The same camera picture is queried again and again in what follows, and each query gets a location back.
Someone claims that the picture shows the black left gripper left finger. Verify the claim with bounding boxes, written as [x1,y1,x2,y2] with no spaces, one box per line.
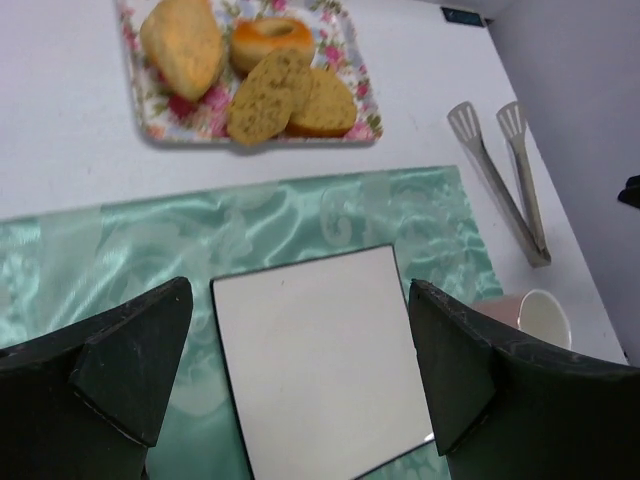
[1,277,193,479]

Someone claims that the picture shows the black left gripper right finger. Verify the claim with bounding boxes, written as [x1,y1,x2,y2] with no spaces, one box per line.
[408,280,640,479]

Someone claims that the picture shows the metal serving tongs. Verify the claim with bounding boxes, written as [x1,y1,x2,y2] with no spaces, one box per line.
[447,101,552,268]

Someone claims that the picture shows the herb bread slice front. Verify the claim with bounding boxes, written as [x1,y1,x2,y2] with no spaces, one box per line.
[226,48,312,146]

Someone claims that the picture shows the herb bread slice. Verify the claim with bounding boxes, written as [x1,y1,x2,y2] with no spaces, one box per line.
[285,68,357,138]
[226,48,312,146]

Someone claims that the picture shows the large triangular bread loaf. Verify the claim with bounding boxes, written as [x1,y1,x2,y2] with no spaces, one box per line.
[139,0,226,102]

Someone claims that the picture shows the herb bread slice back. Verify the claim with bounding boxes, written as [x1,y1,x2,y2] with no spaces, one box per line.
[285,68,357,138]

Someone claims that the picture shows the green satin placemat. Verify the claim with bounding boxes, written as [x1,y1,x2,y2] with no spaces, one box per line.
[1,166,502,479]

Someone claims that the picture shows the white square plate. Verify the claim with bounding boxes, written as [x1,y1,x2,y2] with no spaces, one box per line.
[210,245,433,479]

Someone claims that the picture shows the floral rectangular tray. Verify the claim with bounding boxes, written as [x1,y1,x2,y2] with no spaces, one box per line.
[118,1,382,147]

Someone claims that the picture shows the blue label sticker right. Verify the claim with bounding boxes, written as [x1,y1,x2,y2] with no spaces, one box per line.
[441,6,486,28]

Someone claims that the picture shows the round bagel bun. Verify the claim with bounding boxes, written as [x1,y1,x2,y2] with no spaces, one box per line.
[230,17,316,75]

